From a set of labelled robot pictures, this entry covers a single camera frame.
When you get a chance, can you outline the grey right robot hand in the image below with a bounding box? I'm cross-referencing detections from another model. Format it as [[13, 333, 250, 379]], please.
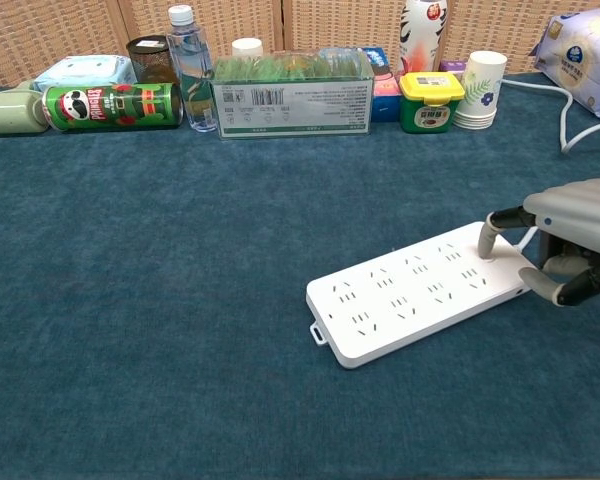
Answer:
[[476, 177, 600, 308]]

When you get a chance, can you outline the white power strip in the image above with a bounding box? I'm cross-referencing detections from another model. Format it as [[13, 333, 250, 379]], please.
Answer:
[[305, 220, 537, 371]]

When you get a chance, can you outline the white blue tissue pack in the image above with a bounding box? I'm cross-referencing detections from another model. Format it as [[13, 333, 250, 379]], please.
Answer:
[[531, 8, 600, 119]]

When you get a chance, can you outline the floral paper cup stack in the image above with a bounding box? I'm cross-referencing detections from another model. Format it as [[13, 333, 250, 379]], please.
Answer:
[[452, 50, 509, 131]]

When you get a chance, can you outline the yellow lid green container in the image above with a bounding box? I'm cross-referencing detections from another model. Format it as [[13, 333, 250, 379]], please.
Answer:
[[398, 70, 467, 135]]

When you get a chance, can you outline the small purple box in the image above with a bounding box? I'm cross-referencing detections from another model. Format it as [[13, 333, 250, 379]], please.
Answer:
[[439, 59, 474, 77]]

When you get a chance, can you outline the pink and blue box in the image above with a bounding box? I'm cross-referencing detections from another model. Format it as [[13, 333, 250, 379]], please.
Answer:
[[370, 69, 404, 124]]

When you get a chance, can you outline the white orange drink bottle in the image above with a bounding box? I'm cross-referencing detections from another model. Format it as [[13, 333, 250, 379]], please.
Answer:
[[398, 0, 452, 77]]

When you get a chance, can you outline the blue Oreo box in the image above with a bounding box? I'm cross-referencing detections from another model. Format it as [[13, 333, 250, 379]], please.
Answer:
[[357, 45, 393, 77]]

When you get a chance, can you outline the clear box of green packets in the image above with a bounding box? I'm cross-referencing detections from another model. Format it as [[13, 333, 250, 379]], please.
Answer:
[[209, 49, 374, 141]]

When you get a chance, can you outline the blue carpet table cover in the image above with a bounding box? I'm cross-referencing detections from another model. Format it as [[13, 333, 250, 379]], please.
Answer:
[[0, 72, 600, 480]]

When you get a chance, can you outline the clear water bottle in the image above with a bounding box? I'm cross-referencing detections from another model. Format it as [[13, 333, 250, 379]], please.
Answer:
[[165, 4, 219, 134]]

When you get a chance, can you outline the dark mesh pen holder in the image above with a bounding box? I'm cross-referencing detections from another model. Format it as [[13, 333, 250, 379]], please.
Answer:
[[125, 34, 182, 87]]

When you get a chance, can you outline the green Pringles can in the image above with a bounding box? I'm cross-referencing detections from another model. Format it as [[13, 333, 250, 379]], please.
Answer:
[[41, 81, 186, 133]]

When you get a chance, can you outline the light blue wet wipes pack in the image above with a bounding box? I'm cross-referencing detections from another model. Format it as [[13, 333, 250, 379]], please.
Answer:
[[33, 54, 138, 95]]

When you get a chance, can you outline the woven bamboo folding screen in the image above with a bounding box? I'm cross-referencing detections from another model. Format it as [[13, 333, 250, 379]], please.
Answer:
[[0, 0, 600, 89]]

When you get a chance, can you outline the pale green bottle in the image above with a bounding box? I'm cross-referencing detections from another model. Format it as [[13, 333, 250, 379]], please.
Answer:
[[0, 78, 52, 137]]

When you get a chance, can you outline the white power cable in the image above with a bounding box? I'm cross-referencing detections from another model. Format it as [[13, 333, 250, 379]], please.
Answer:
[[499, 74, 600, 251]]

